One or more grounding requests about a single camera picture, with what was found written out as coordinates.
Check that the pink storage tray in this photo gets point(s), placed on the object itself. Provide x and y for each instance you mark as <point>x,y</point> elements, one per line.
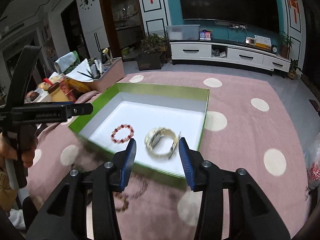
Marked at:
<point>114,73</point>

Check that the potted green plant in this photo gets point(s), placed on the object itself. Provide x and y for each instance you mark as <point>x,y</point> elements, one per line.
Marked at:
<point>153,52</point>

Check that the large black television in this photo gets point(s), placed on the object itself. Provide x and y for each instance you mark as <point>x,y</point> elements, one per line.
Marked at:
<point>261,14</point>

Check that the person's left hand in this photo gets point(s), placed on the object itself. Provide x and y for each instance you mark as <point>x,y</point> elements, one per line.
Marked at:
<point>7,152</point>

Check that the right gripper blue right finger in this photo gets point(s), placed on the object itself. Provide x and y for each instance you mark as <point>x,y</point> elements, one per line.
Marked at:
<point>187,163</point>

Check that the white plastic bag red print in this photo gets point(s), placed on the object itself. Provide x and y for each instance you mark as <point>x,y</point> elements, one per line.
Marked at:
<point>312,155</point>

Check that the gold metal wristwatch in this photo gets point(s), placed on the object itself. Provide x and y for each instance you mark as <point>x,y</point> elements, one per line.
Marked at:
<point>161,143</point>

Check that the black wall clock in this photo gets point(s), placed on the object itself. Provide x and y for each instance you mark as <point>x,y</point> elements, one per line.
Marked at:
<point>86,4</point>

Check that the clear plastic storage bin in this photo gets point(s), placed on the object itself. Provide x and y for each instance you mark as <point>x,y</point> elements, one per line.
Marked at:
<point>183,32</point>

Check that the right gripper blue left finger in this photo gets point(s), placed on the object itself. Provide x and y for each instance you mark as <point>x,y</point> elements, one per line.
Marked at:
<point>130,154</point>

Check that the white tv cabinet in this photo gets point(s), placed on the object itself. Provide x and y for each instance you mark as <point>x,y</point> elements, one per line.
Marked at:
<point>227,53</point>

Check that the tan quilted left sleeve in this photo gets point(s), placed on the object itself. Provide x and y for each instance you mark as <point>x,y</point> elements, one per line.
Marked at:
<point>7,194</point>

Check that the green open cardboard box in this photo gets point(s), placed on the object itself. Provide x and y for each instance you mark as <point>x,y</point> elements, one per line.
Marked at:
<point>145,107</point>

